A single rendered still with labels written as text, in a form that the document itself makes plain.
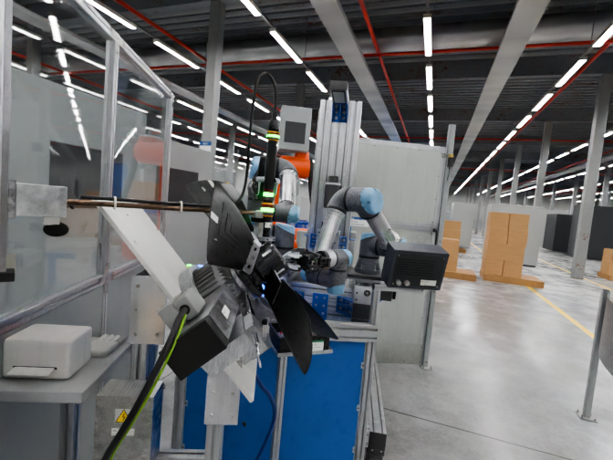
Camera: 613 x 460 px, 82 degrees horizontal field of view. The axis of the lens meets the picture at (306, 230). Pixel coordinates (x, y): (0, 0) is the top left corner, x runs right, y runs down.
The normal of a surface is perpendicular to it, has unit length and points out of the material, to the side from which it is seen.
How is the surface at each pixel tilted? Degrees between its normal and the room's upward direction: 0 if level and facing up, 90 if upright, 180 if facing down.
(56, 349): 90
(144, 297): 90
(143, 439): 90
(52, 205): 90
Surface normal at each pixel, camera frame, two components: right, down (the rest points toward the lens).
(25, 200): 0.65, 0.11
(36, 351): 0.10, 0.08
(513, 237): -0.35, 0.04
